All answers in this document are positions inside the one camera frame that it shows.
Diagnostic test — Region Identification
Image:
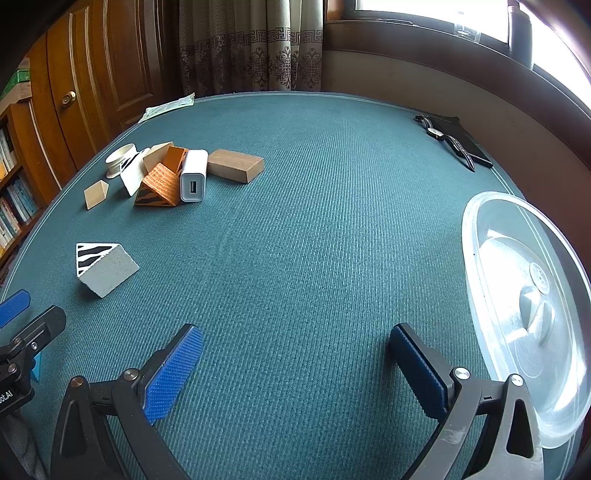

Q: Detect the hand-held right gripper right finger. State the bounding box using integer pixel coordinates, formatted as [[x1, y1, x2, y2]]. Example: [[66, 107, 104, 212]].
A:
[[389, 322, 544, 480]]

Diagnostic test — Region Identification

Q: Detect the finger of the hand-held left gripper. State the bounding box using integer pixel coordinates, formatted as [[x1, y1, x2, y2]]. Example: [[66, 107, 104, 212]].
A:
[[0, 305, 66, 370], [0, 290, 31, 329]]

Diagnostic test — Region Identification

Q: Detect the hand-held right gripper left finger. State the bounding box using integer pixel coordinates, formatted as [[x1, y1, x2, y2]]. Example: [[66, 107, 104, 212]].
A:
[[51, 323, 204, 480]]

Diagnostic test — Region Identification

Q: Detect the white striped triangular prism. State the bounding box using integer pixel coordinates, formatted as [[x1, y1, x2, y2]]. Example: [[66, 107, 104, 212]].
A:
[[75, 242, 140, 299]]

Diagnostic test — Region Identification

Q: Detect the clear plastic bowl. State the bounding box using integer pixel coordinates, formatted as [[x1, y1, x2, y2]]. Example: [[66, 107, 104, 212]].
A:
[[461, 190, 591, 450]]

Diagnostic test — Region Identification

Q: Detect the small beige wooden block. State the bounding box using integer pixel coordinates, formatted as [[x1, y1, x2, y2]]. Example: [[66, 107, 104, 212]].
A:
[[84, 180, 110, 210]]

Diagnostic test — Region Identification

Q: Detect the large orange striped prism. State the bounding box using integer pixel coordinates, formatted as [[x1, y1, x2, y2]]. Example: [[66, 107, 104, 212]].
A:
[[134, 163, 182, 208]]

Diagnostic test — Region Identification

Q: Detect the white usb charger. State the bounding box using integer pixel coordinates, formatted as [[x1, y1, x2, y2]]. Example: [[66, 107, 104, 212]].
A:
[[180, 149, 209, 203]]

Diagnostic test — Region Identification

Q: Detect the brown wooden block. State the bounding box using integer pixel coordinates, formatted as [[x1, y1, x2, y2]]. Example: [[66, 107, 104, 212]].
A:
[[207, 149, 265, 184]]

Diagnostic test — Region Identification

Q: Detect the person's left forearm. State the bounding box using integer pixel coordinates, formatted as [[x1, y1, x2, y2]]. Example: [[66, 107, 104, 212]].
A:
[[0, 413, 49, 480]]

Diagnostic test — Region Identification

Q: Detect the row of books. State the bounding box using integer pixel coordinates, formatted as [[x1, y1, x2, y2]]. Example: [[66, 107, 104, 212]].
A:
[[0, 129, 40, 259]]

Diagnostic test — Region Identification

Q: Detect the wooden bookshelf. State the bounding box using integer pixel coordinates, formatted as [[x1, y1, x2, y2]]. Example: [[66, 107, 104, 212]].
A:
[[0, 99, 63, 278]]

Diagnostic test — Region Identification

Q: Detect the white black-striped block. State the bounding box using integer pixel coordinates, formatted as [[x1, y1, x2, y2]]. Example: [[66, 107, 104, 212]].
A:
[[121, 154, 148, 197]]

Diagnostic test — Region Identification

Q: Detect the white round holder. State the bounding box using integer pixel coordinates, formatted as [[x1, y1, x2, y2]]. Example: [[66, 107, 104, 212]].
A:
[[105, 144, 139, 178]]

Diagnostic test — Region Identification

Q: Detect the beige wooden triangular block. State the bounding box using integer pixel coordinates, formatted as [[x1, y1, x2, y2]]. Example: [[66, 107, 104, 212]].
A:
[[142, 141, 175, 175]]

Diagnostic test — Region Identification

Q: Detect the small orange block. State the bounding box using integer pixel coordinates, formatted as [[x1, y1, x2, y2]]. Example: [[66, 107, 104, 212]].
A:
[[163, 146, 190, 175]]

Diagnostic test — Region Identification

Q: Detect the green cardboard box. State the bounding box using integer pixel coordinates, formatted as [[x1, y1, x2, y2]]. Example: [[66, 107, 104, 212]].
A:
[[0, 58, 33, 104]]

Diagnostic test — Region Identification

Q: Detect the black wristwatch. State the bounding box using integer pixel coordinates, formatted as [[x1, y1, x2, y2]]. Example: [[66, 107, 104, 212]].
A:
[[414, 115, 476, 172]]

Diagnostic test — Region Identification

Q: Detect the black phone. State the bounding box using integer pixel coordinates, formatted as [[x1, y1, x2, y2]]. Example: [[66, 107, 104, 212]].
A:
[[434, 115, 494, 168]]

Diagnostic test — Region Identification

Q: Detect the wooden door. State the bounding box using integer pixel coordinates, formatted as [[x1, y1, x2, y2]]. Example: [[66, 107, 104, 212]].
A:
[[25, 0, 181, 185]]

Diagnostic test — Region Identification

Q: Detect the patterned beige curtain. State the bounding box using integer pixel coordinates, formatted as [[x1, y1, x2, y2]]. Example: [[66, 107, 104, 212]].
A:
[[178, 0, 326, 97]]

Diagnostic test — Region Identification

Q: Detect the small clear glass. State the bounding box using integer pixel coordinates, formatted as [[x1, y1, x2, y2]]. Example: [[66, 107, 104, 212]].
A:
[[455, 18, 481, 40]]

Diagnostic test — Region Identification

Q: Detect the dark bottle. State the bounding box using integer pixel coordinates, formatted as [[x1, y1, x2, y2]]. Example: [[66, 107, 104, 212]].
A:
[[508, 4, 536, 70]]

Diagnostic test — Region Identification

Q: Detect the window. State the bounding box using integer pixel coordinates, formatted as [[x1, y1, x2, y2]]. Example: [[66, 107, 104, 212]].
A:
[[353, 0, 591, 107]]

